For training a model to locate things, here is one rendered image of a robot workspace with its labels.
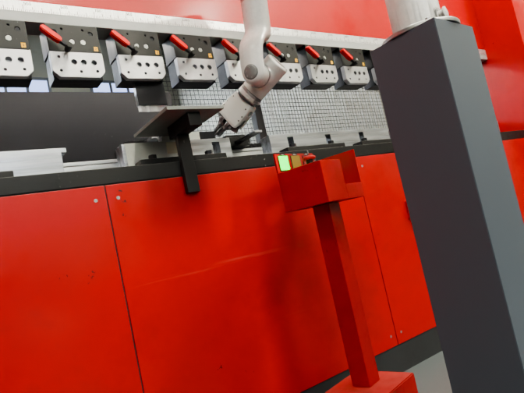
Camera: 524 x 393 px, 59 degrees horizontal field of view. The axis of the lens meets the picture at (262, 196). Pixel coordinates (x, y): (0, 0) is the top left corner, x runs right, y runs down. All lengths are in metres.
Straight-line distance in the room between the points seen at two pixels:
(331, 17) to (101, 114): 1.07
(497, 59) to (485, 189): 2.07
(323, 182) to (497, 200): 0.44
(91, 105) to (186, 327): 1.09
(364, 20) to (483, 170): 1.38
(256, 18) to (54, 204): 0.86
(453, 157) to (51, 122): 1.50
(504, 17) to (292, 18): 1.49
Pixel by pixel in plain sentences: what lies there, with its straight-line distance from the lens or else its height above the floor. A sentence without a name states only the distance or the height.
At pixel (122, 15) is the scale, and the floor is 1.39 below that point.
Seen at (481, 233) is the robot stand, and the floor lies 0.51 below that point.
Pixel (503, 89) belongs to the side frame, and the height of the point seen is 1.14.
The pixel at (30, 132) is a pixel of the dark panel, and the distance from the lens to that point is 2.01.
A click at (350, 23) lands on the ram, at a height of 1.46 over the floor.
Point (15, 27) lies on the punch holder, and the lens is 1.55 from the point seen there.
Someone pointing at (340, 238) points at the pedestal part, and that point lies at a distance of 1.41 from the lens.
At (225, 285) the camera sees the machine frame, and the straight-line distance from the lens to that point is 1.43.
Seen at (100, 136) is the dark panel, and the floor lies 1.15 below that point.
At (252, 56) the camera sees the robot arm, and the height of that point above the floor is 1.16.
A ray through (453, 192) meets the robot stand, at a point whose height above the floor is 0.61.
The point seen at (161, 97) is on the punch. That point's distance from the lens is 1.62.
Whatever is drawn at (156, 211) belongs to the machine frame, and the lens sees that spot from 1.35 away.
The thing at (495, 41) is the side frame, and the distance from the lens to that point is 3.18.
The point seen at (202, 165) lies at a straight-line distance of 1.44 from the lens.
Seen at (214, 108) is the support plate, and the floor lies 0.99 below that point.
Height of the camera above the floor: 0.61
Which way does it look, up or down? 5 degrees up
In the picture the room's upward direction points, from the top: 12 degrees counter-clockwise
